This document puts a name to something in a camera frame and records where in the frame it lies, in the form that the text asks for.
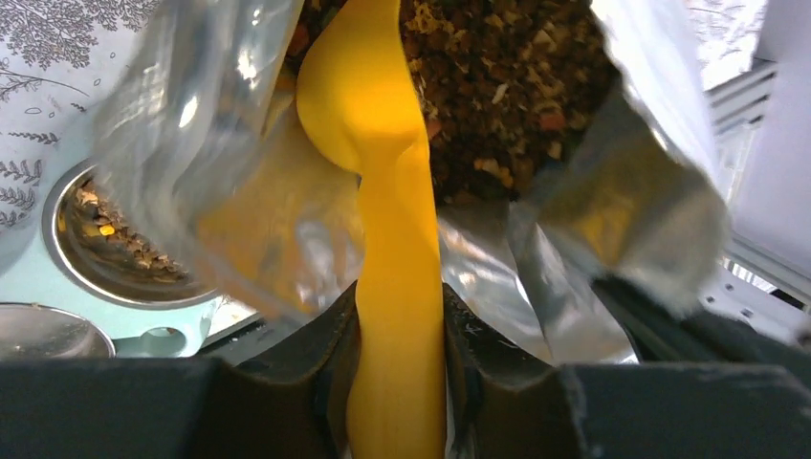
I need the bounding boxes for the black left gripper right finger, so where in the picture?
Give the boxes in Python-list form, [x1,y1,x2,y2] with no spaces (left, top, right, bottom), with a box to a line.
[443,285,586,458]

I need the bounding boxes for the floral table mat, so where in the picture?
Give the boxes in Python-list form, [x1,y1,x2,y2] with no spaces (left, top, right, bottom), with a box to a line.
[0,0,261,337]

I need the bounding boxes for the yellow plastic scoop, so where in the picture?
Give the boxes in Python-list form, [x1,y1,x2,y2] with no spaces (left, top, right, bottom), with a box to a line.
[297,1,447,458]

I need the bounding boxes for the green double pet bowl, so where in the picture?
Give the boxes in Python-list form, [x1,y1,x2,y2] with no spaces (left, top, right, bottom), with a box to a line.
[0,114,223,361]

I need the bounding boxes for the pet food bag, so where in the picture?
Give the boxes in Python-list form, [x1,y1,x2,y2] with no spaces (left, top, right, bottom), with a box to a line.
[94,1,728,363]

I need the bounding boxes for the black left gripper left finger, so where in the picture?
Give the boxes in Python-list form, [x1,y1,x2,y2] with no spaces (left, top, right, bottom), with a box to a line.
[189,285,360,458]

